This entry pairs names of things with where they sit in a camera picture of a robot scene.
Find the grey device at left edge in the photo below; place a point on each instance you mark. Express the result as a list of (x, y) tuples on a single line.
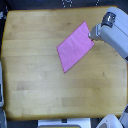
[(3, 121)]

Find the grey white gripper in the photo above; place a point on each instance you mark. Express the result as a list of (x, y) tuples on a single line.
[(113, 30)]

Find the pink cloth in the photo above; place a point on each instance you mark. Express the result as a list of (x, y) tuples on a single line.
[(74, 47)]

